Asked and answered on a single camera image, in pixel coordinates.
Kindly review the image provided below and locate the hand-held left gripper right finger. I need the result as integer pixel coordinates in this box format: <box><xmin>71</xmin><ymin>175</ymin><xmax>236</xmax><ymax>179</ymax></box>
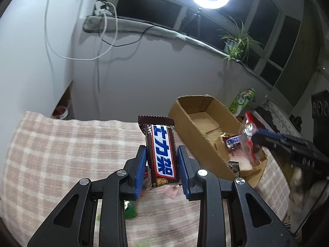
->
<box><xmin>177</xmin><ymin>145</ymin><xmax>299</xmax><ymax>247</ymax></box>

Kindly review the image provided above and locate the grey window sill cloth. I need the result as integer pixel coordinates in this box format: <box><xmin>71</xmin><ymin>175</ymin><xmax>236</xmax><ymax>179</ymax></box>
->
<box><xmin>83</xmin><ymin>15</ymin><xmax>273</xmax><ymax>88</ymax></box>

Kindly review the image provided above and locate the black appliance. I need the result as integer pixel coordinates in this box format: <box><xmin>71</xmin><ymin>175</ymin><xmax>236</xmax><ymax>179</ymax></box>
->
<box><xmin>311</xmin><ymin>90</ymin><xmax>329</xmax><ymax>126</ymax></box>

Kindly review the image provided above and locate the plaid tablecloth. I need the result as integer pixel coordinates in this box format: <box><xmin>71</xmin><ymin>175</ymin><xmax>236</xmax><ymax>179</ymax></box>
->
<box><xmin>0</xmin><ymin>111</ymin><xmax>291</xmax><ymax>247</ymax></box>

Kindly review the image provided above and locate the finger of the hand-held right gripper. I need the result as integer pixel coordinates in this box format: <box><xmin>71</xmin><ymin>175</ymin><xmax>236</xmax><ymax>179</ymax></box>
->
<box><xmin>253</xmin><ymin>128</ymin><xmax>293</xmax><ymax>150</ymax></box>

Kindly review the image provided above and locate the white power strip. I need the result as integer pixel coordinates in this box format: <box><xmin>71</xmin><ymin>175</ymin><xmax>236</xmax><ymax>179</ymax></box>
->
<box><xmin>94</xmin><ymin>0</ymin><xmax>115</xmax><ymax>16</ymax></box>

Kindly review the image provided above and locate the small dark patterned packet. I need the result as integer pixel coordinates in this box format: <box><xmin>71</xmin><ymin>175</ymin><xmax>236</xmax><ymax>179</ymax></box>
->
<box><xmin>228</xmin><ymin>161</ymin><xmax>241</xmax><ymax>174</ymax></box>

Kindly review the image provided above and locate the potted spider plant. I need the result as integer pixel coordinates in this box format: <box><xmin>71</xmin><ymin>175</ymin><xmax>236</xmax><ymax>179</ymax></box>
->
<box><xmin>218</xmin><ymin>18</ymin><xmax>265</xmax><ymax>63</ymax></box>

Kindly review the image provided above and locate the pale fluffy clothing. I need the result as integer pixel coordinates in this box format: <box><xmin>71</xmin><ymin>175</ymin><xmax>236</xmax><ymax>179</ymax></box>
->
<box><xmin>284</xmin><ymin>166</ymin><xmax>329</xmax><ymax>237</ymax></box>

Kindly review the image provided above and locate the brown cardboard box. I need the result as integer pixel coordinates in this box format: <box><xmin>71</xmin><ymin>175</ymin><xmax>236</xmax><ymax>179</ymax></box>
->
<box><xmin>168</xmin><ymin>95</ymin><xmax>268</xmax><ymax>189</ymax></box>

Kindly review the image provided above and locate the white lace cloth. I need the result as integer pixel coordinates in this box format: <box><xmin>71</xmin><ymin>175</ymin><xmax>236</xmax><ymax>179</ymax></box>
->
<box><xmin>262</xmin><ymin>100</ymin><xmax>301</xmax><ymax>137</ymax></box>

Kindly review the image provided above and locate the white cable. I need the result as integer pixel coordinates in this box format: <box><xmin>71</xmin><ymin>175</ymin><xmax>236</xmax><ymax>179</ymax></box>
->
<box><xmin>44</xmin><ymin>0</ymin><xmax>119</xmax><ymax>61</ymax></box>

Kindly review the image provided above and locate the green wrapped candy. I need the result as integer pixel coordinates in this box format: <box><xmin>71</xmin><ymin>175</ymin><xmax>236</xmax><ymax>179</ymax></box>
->
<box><xmin>124</xmin><ymin>200</ymin><xmax>138</xmax><ymax>219</ymax></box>

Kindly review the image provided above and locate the black cable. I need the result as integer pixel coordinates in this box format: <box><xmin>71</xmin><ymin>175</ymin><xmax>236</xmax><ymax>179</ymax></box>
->
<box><xmin>100</xmin><ymin>24</ymin><xmax>155</xmax><ymax>47</ymax></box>

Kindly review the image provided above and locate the small brown chocolate bar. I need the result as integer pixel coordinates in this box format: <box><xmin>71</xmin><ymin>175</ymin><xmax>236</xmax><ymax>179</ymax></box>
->
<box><xmin>225</xmin><ymin>135</ymin><xmax>242</xmax><ymax>148</ymax></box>

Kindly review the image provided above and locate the black tripod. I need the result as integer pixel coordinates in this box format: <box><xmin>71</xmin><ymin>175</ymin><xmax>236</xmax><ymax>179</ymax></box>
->
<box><xmin>180</xmin><ymin>6</ymin><xmax>203</xmax><ymax>35</ymax></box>

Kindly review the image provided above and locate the large brown chocolate bar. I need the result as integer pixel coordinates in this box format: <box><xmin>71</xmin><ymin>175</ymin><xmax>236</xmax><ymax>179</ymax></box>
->
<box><xmin>138</xmin><ymin>115</ymin><xmax>179</xmax><ymax>187</ymax></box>

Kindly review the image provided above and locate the white plastic bucket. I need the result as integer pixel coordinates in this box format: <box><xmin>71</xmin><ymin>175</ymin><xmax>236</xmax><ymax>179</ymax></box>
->
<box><xmin>53</xmin><ymin>105</ymin><xmax>68</xmax><ymax>120</ymax></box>

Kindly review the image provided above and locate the window with white frame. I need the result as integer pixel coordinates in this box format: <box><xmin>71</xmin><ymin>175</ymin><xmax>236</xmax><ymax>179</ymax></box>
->
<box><xmin>103</xmin><ymin>0</ymin><xmax>305</xmax><ymax>108</ymax></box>

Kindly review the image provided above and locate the clear packet with red print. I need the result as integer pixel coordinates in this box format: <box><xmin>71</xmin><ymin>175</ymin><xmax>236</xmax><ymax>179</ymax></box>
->
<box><xmin>238</xmin><ymin>112</ymin><xmax>260</xmax><ymax>165</ymax></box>

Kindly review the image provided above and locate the green paper bag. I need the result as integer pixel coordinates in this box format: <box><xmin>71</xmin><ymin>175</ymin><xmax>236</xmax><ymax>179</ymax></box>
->
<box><xmin>228</xmin><ymin>87</ymin><xmax>256</xmax><ymax>117</ymax></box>

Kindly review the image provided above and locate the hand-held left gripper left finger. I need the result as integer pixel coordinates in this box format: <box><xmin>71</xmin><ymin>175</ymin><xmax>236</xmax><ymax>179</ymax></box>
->
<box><xmin>27</xmin><ymin>145</ymin><xmax>148</xmax><ymax>247</ymax></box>

